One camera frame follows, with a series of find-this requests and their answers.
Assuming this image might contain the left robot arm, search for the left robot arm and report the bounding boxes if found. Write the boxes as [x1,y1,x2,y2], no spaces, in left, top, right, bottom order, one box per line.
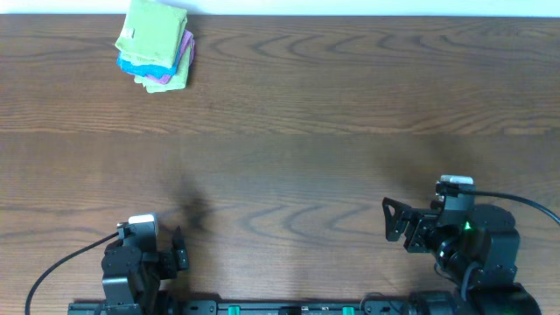
[94,222,189,315]

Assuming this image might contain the folded light green cloth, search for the folded light green cloth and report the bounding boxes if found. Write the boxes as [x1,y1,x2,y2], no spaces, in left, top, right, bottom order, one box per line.
[134,41,195,94]

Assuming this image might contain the folded blue cloth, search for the folded blue cloth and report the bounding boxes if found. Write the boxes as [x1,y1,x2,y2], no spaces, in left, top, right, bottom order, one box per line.
[116,53,179,80]

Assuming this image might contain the green microfiber cloth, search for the green microfiber cloth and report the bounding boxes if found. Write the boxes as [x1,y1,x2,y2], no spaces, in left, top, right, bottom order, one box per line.
[115,0,187,68]

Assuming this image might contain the folded purple cloth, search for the folded purple cloth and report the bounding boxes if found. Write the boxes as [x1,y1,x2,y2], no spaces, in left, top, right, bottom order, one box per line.
[145,30,193,85]

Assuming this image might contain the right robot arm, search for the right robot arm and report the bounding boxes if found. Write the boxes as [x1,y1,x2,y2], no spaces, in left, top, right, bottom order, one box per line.
[382,194,541,315]

